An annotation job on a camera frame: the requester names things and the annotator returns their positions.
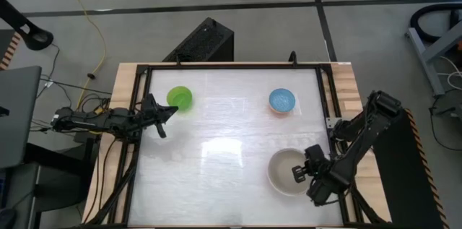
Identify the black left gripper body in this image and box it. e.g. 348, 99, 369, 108
139, 93, 167, 129

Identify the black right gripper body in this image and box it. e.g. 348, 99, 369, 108
304, 144, 331, 183

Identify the large white bowl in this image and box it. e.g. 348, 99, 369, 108
267, 148, 314, 197

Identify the green plastic bowl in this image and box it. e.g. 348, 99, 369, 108
166, 85, 193, 111

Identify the blue bowl with orange rim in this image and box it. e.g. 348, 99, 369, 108
268, 87, 297, 115

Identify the black perforated box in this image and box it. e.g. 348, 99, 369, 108
162, 17, 235, 63

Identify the black ramp with orange edge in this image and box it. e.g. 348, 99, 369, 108
372, 108, 450, 229

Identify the grey laptop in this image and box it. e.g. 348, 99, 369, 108
0, 65, 43, 170

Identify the grey metal stand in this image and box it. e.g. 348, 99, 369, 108
405, 19, 462, 97

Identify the black metal table frame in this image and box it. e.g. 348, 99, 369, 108
84, 51, 387, 228

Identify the yellow cable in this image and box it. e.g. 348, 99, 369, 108
57, 0, 108, 111

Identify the black hose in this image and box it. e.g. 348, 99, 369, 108
409, 2, 462, 43

